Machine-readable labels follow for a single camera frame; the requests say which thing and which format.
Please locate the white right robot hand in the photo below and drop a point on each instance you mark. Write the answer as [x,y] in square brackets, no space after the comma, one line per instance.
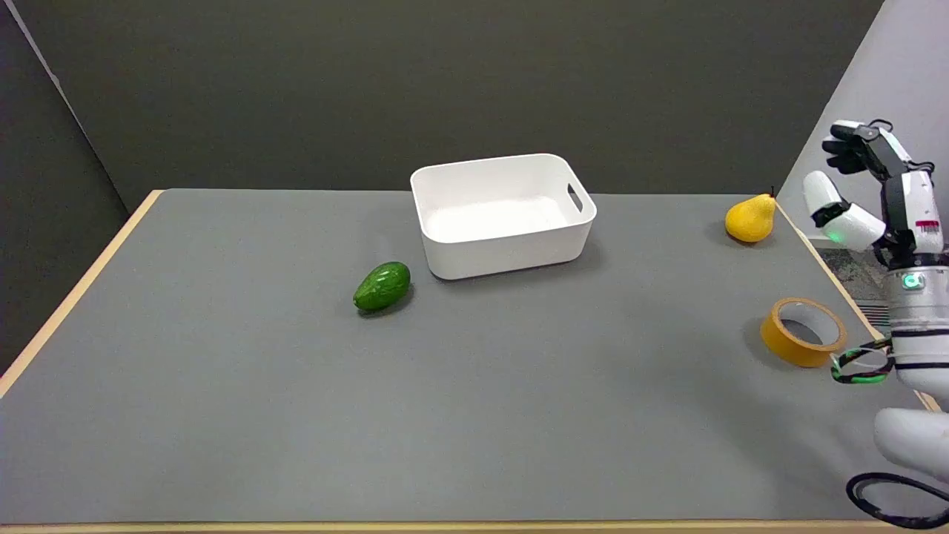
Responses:
[907,200]

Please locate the floor vent grille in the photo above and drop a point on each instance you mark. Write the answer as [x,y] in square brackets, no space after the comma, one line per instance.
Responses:
[878,313]

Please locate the white plastic bin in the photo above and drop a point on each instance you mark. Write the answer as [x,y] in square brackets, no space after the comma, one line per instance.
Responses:
[501,215]

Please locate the green avocado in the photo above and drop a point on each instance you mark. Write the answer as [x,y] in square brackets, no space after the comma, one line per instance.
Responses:
[382,286]

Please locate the yellow pear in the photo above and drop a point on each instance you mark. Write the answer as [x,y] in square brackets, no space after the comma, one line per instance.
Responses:
[750,217]

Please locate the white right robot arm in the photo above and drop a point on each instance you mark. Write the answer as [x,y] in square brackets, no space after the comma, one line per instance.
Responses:
[918,326]

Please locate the yellow tape roll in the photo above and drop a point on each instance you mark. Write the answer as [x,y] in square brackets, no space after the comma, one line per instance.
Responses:
[789,343]

